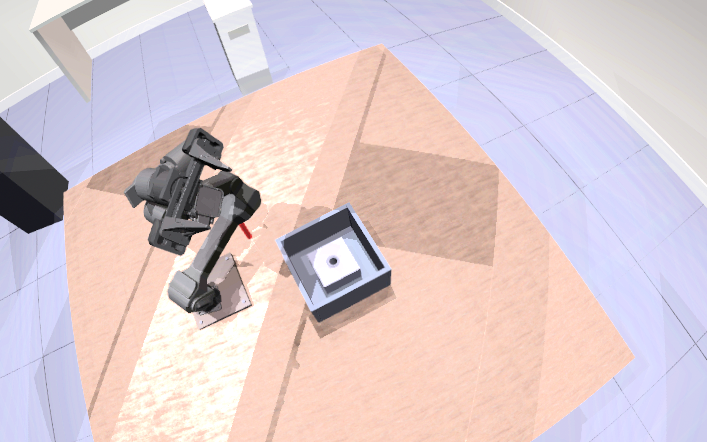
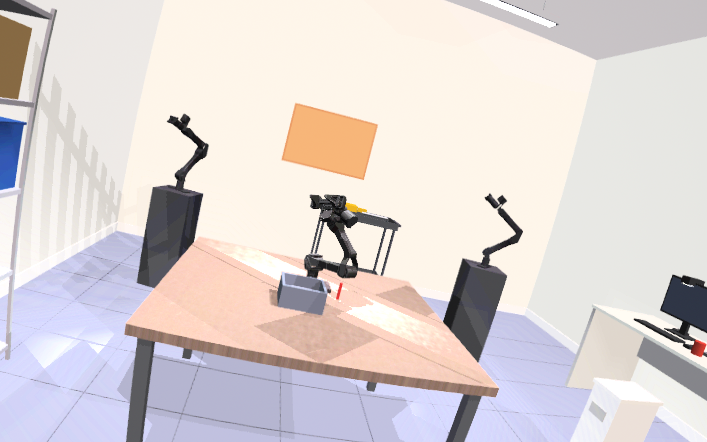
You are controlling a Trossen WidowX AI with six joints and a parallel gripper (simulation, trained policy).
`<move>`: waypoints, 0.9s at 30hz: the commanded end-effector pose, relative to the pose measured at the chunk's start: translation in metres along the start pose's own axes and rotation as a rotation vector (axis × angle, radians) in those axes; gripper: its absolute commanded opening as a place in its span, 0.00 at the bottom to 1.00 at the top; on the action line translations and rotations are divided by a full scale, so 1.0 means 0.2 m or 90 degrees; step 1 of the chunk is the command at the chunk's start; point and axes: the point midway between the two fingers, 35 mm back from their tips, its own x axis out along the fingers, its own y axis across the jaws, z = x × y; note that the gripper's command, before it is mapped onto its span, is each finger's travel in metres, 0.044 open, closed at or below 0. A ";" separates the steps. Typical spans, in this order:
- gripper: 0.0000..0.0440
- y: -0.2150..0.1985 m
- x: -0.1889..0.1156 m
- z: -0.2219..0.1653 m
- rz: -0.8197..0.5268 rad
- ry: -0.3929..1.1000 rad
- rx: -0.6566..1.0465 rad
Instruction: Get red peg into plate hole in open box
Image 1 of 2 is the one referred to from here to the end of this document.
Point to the dark red peg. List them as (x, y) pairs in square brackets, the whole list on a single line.
[(245, 230)]

